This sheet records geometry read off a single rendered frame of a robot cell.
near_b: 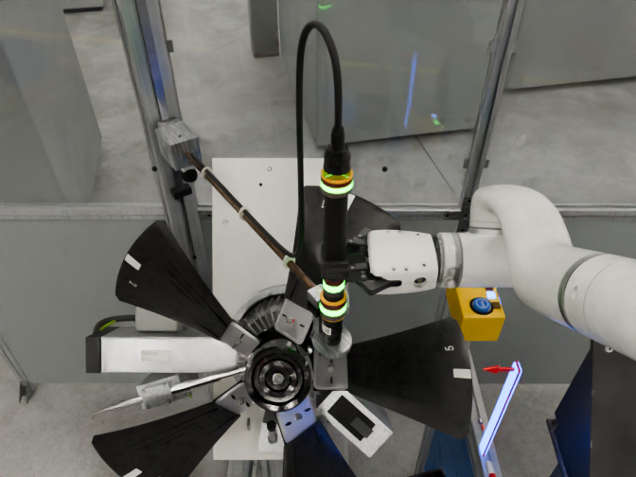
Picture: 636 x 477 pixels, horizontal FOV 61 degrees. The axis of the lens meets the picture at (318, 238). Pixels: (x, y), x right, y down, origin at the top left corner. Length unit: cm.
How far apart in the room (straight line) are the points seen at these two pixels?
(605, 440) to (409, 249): 56
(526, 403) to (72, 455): 186
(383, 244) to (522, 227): 21
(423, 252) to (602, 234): 119
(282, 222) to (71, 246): 91
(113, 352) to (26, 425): 144
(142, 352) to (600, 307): 89
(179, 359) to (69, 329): 115
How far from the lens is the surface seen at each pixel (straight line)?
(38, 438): 256
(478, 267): 81
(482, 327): 133
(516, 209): 74
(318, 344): 95
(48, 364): 251
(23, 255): 204
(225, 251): 123
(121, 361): 120
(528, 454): 241
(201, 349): 115
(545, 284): 64
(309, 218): 103
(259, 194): 122
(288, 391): 98
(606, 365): 115
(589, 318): 57
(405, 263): 79
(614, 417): 118
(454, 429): 103
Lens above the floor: 203
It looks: 42 degrees down
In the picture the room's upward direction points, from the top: straight up
